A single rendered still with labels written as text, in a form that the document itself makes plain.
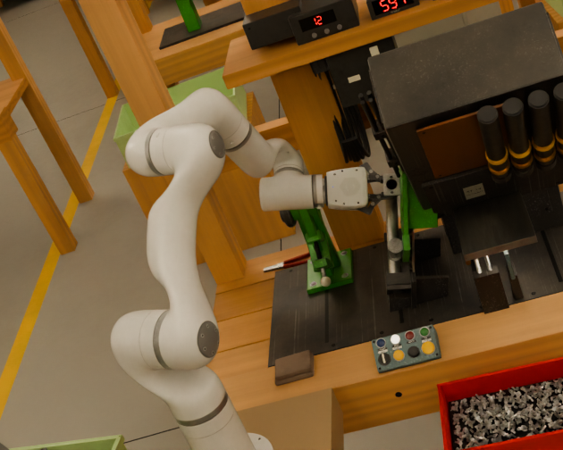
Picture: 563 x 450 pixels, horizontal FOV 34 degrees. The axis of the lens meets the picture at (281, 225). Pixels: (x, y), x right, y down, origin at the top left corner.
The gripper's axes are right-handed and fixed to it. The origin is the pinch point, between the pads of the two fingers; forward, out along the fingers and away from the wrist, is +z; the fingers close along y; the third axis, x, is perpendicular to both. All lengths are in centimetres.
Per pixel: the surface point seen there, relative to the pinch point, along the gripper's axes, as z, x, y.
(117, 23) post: -66, -7, 45
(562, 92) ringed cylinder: 31, -56, 1
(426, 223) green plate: 8.3, -3.3, -10.4
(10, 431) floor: -164, 187, -50
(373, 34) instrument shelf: -1.7, -13.9, 34.3
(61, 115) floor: -237, 468, 204
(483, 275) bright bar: 20.4, -5.6, -24.0
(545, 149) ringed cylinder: 30.4, -38.1, -4.5
